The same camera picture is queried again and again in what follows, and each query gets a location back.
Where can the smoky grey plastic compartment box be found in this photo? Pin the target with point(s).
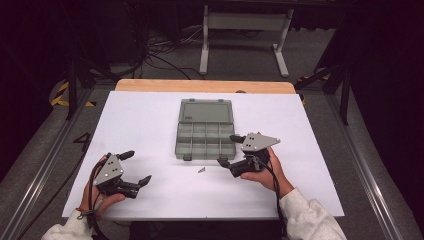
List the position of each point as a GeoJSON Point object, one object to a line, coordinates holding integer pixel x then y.
{"type": "Point", "coordinates": [205, 133]}

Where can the white table cover board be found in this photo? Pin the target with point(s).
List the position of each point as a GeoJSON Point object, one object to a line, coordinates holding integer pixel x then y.
{"type": "Point", "coordinates": [160, 126]}

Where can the black tripod stand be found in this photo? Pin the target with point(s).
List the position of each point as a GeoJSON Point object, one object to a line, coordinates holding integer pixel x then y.
{"type": "Point", "coordinates": [343, 90]}
{"type": "Point", "coordinates": [71, 90]}

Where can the wooden table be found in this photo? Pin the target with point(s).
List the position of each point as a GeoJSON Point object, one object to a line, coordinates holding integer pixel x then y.
{"type": "Point", "coordinates": [200, 86]}

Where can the yellow black floor tape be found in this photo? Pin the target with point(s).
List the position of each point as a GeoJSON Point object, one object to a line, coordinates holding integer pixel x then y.
{"type": "Point", "coordinates": [60, 96]}

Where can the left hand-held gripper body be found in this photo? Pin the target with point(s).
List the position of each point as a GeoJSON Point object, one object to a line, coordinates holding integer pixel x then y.
{"type": "Point", "coordinates": [108, 173]}

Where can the small grey metal piece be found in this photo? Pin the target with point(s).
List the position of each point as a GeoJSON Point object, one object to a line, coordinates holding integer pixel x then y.
{"type": "Point", "coordinates": [201, 170]}

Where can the aluminium floor rail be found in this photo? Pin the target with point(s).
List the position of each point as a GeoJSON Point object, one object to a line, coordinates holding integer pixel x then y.
{"type": "Point", "coordinates": [43, 166]}
{"type": "Point", "coordinates": [363, 166]}

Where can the person's right hand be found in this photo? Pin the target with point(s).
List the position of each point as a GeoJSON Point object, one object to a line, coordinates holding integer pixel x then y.
{"type": "Point", "coordinates": [271, 178]}

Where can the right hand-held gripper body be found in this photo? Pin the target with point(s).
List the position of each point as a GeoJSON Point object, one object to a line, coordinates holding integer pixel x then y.
{"type": "Point", "coordinates": [256, 142]}

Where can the person's left hand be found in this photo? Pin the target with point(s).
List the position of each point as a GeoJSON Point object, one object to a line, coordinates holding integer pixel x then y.
{"type": "Point", "coordinates": [100, 203]}

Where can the white metal desk frame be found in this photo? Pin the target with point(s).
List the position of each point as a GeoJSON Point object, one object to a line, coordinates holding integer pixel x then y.
{"type": "Point", "coordinates": [245, 21]}

